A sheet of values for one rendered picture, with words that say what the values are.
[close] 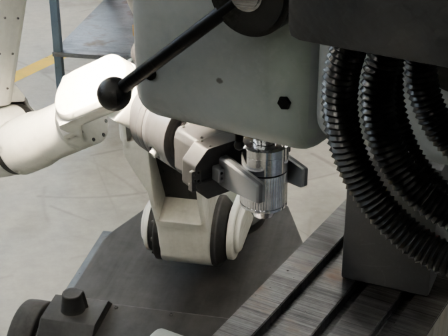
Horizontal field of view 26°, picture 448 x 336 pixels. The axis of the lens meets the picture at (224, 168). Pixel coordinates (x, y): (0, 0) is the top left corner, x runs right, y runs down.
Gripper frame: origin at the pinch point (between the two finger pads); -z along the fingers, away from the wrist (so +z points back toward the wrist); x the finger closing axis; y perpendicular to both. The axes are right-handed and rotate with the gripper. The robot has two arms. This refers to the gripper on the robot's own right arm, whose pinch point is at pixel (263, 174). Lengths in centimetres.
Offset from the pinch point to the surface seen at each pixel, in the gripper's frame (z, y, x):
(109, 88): 2.3, -12.1, -15.6
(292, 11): -33, -30, -26
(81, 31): 290, 97, 140
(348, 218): 13.1, 20.1, 25.7
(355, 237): 12.0, 22.8, 26.3
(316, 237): 23.5, 29.8, 30.1
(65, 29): 380, 130, 179
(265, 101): -8.4, -12.5, -7.2
